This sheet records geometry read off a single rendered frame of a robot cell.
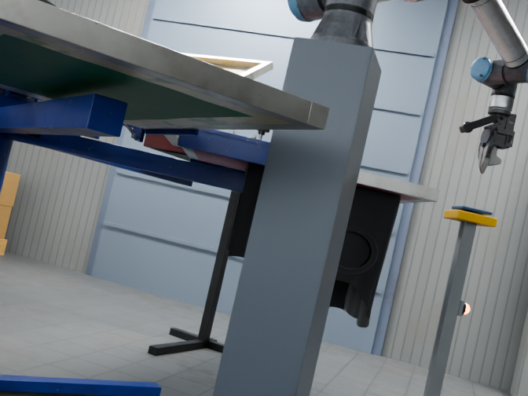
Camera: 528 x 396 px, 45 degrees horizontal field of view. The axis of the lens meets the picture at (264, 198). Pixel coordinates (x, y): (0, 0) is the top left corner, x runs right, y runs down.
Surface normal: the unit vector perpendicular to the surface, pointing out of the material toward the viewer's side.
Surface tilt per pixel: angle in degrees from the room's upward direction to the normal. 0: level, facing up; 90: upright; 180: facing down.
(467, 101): 90
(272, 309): 90
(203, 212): 90
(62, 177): 90
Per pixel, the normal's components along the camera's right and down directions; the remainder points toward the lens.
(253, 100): 0.54, 0.09
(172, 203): -0.28, -0.10
